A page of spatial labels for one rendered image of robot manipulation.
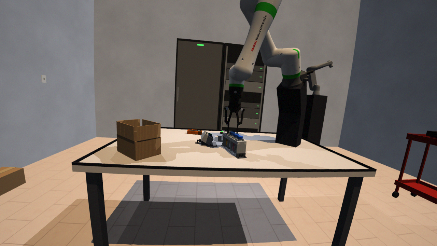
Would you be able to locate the orange digital multimeter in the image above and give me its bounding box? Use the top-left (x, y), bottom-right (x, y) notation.
top-left (187, 129), bottom-right (202, 135)

